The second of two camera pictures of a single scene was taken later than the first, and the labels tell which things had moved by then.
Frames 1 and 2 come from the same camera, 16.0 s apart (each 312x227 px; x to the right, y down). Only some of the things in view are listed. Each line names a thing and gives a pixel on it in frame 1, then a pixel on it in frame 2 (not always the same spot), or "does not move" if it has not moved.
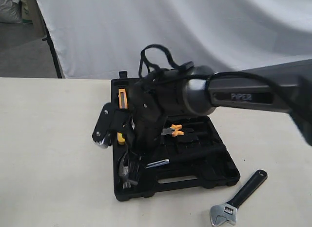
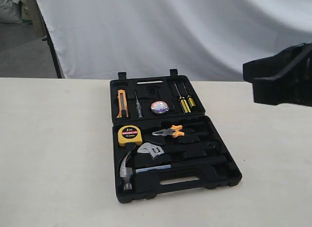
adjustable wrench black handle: (228, 210) → (160, 152)
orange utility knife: (123, 101) does not move
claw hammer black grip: (196, 158) → (127, 173)
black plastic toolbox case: (193, 155) does not move
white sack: (10, 8) does not move
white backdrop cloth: (98, 35) does not move
